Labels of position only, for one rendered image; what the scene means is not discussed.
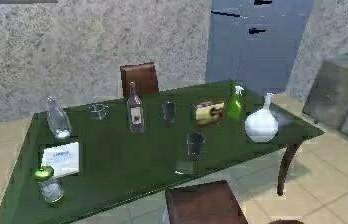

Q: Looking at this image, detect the dark drinking glass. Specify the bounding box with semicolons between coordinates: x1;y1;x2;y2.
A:
162;101;177;125

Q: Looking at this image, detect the yellow brown box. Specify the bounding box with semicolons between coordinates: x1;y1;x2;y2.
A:
191;98;226;128

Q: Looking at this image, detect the dark labelled wine bottle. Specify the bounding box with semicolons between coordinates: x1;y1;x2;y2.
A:
126;81;145;134

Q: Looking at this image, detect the dark stemmed glass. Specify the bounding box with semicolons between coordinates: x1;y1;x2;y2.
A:
175;132;206;175

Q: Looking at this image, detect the brown wooden chair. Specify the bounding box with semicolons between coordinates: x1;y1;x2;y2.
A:
119;62;160;100
164;180;249;224

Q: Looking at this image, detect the green spray bottle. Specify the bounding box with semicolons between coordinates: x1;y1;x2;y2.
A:
227;85;245;122

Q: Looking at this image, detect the green dining table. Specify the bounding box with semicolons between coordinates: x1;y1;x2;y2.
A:
0;79;326;224

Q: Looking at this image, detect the clear glass bowl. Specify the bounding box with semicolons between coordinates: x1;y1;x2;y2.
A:
88;103;110;121

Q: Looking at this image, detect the white round vase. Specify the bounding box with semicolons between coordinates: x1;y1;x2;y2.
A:
244;92;279;143

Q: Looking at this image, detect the blue grey fridge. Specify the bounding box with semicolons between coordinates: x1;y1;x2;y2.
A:
205;0;315;97

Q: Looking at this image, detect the clear glass bottle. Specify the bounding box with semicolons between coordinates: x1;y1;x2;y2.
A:
45;96;72;140

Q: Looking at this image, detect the white blue book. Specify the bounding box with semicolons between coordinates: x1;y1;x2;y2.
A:
41;142;81;178

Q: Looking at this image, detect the green lidded glass jar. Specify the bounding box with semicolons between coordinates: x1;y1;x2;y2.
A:
32;165;65;204

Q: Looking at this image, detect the grey metal cabinet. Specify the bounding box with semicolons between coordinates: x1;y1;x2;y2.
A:
302;54;348;146

